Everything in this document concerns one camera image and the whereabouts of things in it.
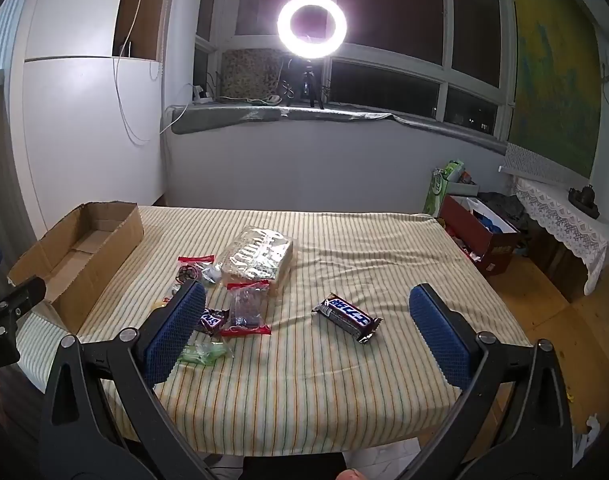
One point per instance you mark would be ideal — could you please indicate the green paper bag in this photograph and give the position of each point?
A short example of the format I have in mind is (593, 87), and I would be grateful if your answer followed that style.
(437, 190)

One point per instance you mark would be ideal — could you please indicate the side table with lace cloth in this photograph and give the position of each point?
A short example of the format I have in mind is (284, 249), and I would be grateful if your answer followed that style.
(559, 215)

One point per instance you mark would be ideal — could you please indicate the black tripod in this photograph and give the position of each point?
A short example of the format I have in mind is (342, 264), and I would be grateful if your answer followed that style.
(307, 80)

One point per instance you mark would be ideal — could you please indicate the red-ended clear cake packet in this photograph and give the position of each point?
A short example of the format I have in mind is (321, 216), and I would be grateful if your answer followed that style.
(247, 310)

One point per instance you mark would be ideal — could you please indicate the clear bag of sliced bread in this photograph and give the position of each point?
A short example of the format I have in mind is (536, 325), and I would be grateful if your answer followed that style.
(257, 260)

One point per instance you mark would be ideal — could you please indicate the grey window sill cloth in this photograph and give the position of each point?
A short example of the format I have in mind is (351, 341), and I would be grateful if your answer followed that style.
(209, 117)

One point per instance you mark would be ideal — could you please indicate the snack bars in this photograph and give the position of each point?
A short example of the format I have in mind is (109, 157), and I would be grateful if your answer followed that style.
(347, 316)

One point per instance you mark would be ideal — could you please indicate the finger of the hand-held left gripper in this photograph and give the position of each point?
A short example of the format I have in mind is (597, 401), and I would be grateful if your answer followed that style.
(14, 305)

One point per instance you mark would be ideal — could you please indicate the white paper scrap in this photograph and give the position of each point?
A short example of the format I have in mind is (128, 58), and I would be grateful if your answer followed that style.
(590, 427)

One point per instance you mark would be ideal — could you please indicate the white cabinet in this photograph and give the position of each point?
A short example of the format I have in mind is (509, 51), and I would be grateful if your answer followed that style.
(84, 135)

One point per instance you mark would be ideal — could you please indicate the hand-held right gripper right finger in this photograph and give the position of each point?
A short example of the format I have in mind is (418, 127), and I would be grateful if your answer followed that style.
(442, 335)

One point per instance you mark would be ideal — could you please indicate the green wall painting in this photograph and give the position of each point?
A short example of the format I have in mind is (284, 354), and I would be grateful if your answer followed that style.
(554, 85)

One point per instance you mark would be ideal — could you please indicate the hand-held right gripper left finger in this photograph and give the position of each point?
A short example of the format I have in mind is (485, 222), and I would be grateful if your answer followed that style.
(174, 330)

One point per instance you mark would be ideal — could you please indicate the red open box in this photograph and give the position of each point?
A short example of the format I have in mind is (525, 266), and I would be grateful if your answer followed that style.
(464, 230)

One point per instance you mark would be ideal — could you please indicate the red-ended packet with black label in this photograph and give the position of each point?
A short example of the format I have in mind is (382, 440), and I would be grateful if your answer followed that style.
(197, 263)

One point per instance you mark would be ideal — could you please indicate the brown cardboard box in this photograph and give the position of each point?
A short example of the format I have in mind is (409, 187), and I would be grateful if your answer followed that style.
(109, 255)

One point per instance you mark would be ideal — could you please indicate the white-framed window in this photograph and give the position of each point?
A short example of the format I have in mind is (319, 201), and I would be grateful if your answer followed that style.
(384, 10)

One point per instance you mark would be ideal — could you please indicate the brown patterned cushion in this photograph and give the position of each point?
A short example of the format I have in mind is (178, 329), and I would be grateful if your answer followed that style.
(249, 75)

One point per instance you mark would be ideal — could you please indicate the white power strip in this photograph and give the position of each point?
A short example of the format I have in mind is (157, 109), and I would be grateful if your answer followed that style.
(199, 94)

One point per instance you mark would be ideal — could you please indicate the green packet under snack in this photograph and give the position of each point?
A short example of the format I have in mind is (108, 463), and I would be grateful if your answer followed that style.
(212, 275)

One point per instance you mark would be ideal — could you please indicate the small dark chocolate bar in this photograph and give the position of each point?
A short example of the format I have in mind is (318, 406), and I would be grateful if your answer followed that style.
(214, 321)

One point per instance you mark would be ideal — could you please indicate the dark figurine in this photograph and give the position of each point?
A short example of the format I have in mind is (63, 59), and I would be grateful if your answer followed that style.
(584, 200)

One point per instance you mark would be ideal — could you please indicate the green candy packet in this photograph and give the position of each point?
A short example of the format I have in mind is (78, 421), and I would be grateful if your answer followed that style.
(204, 354)

